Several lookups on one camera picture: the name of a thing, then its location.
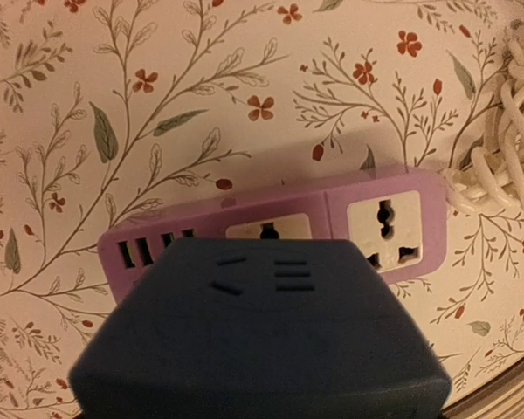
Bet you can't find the floral patterned table mat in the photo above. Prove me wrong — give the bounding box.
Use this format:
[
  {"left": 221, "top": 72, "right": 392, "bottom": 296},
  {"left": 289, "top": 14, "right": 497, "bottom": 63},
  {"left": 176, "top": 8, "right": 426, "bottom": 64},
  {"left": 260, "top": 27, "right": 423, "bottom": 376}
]
[{"left": 0, "top": 1, "right": 524, "bottom": 418}]

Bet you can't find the white power cable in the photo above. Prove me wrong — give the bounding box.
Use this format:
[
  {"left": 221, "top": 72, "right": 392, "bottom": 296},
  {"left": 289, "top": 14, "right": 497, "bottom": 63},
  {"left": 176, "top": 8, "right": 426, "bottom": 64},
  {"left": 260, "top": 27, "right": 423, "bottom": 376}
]
[{"left": 440, "top": 19, "right": 524, "bottom": 215}]

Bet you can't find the purple power strip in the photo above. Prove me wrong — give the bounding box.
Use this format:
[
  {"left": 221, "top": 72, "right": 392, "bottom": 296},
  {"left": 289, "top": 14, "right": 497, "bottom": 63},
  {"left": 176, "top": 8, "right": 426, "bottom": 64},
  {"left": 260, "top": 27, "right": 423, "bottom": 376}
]
[{"left": 97, "top": 166, "right": 447, "bottom": 302}]

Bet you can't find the dark blue cube socket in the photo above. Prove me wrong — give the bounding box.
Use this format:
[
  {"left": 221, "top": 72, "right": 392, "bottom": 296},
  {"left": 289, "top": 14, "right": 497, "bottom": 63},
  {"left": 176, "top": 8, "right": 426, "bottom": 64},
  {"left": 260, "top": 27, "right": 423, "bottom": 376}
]
[{"left": 68, "top": 238, "right": 451, "bottom": 418}]

